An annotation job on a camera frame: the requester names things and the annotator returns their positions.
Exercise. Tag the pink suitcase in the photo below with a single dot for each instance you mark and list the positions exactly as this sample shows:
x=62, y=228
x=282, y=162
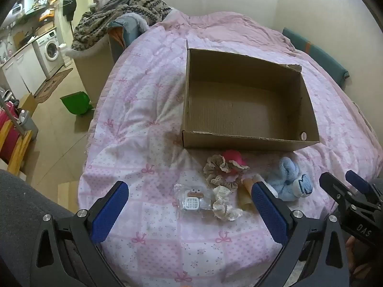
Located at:
x=6, y=119

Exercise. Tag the striped knit blanket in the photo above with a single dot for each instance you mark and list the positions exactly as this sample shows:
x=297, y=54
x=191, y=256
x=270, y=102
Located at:
x=98, y=21

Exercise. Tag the cream lace scrunchie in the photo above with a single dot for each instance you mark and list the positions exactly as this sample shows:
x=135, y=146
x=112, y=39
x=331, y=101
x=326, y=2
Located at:
x=220, y=206

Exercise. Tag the yellow wooden rack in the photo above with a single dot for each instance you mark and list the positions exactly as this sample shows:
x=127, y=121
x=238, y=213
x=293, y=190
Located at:
x=18, y=152

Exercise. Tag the grey bin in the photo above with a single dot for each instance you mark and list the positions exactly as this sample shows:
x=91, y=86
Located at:
x=30, y=125

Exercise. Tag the beige lace-trimmed scrunchie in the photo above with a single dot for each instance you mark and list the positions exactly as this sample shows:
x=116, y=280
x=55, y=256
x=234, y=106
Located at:
x=214, y=163

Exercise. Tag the beige storage chest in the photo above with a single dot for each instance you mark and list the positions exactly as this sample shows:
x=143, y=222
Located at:
x=92, y=71

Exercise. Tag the teal cushion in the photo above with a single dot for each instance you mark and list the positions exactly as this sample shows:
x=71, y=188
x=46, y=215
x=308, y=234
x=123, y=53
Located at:
x=323, y=56

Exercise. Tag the pink patchwork quilt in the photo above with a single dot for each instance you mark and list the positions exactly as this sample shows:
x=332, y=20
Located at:
x=143, y=125

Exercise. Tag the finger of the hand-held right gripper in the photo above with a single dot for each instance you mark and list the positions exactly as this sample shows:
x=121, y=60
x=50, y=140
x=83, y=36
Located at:
x=333, y=188
x=359, y=184

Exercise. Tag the peach soft tube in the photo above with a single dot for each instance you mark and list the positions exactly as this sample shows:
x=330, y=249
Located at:
x=247, y=194

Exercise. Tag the white microwave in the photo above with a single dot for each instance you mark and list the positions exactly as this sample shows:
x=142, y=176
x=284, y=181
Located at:
x=17, y=9

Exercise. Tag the white kitchen cabinets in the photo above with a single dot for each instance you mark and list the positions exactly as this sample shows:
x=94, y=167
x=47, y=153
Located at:
x=21, y=71

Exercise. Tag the black hanging garment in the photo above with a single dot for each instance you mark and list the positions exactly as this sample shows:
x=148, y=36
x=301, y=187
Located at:
x=70, y=6

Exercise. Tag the light blue plush socks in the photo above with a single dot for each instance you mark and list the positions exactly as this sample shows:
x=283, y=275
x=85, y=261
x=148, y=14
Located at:
x=284, y=179

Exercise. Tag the green dustpan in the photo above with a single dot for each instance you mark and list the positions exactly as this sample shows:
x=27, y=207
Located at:
x=74, y=101

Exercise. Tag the white washing machine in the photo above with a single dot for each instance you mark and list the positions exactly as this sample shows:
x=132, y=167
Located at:
x=51, y=47

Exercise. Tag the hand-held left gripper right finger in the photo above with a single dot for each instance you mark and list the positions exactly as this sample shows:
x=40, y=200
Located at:
x=269, y=215

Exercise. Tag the clear plastic packet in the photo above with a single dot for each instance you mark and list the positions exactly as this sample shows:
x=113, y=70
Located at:
x=191, y=200

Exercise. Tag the brown door mat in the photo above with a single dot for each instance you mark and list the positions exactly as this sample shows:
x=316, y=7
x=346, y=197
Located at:
x=54, y=83

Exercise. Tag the small cardboard floor box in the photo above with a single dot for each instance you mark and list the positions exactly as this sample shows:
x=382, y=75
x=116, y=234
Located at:
x=28, y=103

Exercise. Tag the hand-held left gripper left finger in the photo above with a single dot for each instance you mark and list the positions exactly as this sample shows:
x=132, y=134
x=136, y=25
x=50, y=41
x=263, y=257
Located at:
x=110, y=212

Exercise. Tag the blue-grey cushion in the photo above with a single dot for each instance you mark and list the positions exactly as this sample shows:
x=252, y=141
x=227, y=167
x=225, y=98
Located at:
x=128, y=27

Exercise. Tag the person's right hand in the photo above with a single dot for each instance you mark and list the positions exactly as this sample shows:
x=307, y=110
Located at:
x=359, y=260

